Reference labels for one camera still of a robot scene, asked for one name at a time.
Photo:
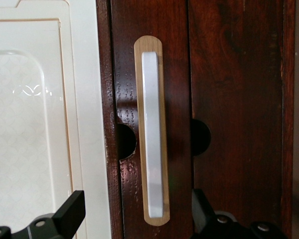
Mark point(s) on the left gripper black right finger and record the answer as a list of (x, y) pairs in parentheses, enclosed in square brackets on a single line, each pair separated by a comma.
[(209, 224)]

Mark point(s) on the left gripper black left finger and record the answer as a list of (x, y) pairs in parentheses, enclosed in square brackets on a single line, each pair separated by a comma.
[(69, 211)]

